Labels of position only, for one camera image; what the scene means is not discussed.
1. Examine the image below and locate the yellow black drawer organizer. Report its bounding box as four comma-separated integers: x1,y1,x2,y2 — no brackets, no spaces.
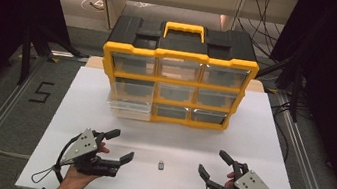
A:
93,11,265,137

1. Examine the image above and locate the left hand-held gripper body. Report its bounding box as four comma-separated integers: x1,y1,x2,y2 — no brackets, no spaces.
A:
60,124,126,181

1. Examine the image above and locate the black floor cable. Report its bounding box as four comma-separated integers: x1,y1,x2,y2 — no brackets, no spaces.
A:
262,99,299,162

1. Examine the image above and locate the bundle of black hanging cables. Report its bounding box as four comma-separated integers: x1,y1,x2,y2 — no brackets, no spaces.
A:
232,0,290,63

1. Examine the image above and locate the black metal stand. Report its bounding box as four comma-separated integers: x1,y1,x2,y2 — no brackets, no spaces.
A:
249,51,308,124
15,24,93,95

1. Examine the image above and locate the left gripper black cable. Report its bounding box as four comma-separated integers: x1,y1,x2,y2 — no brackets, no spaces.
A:
30,135,74,189

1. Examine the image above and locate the clear plastic drawer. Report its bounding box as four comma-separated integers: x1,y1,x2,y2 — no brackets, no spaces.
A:
105,90,156,123

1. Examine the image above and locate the person's left hand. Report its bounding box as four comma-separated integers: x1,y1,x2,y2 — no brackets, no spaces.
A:
60,137,111,189

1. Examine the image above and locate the small grey metal part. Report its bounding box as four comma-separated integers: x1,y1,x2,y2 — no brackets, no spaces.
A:
156,160,167,172

